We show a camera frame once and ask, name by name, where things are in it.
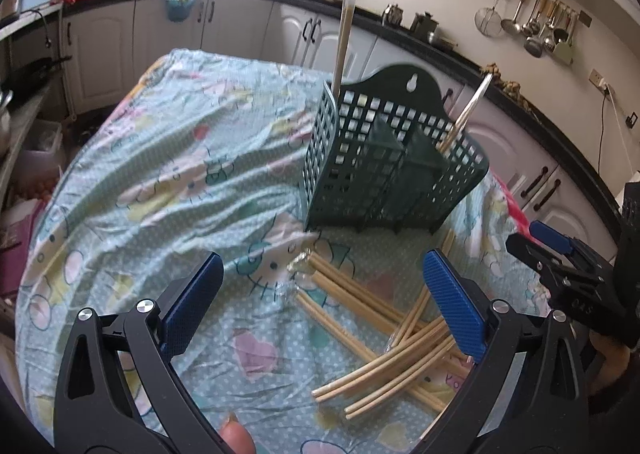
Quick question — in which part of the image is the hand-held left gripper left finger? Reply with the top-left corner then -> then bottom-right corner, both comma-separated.
52,251 -> 226,454

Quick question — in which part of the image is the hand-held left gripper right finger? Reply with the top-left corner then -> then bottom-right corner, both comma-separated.
415,249 -> 593,454

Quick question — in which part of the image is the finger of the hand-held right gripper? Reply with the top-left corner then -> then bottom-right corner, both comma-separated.
529,220 -> 618,285
505,233 -> 623,345

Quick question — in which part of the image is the pile of bamboo chopsticks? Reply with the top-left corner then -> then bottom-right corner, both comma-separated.
292,229 -> 481,422

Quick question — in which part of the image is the plastic-wrapped bamboo chopstick pair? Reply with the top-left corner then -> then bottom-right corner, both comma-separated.
435,72 -> 496,152
331,0 -> 362,99

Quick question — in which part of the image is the green plastic utensil basket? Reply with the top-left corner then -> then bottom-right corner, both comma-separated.
300,62 -> 493,235

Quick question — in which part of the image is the row of hanging kitchen utensils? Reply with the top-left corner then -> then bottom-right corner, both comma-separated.
522,0 -> 577,67

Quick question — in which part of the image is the person's right hand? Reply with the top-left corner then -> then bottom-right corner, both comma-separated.
590,331 -> 633,385

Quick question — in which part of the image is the pink cloth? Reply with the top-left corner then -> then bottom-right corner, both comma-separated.
500,181 -> 533,237

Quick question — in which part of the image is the clear plastic wrapper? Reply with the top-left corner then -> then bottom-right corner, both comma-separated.
284,234 -> 322,307

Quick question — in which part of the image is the cartoon printed tablecloth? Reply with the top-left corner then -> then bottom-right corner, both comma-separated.
15,48 -> 551,454

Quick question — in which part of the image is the pile of ginger roots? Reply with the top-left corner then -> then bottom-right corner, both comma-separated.
480,62 -> 537,110

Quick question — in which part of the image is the black kitchen countertop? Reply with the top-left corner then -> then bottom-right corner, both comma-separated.
62,0 -> 626,239

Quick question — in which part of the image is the white plastic container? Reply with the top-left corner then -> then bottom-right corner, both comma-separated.
21,119 -> 64,171

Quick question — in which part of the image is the metal ladle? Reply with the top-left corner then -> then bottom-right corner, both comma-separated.
501,0 -> 531,34

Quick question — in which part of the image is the metal mesh strainer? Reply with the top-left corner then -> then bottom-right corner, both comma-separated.
474,0 -> 511,38

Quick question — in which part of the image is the small metal pot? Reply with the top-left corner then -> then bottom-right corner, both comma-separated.
427,31 -> 458,53

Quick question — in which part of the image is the teal hanging bin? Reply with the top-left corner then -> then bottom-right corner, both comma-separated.
165,0 -> 201,23

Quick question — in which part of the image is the white power cable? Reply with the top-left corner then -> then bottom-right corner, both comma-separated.
599,84 -> 619,169

